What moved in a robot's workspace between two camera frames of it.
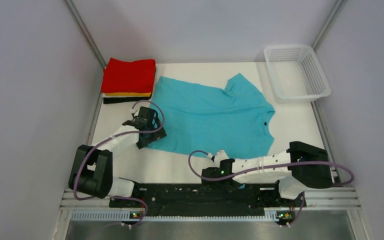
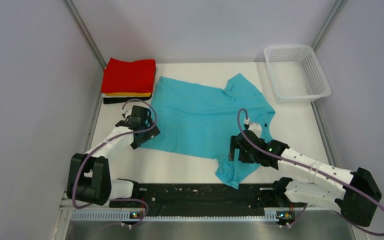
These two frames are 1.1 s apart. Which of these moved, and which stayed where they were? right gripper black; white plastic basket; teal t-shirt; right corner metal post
Moved: right gripper black
Stayed: right corner metal post; white plastic basket; teal t-shirt
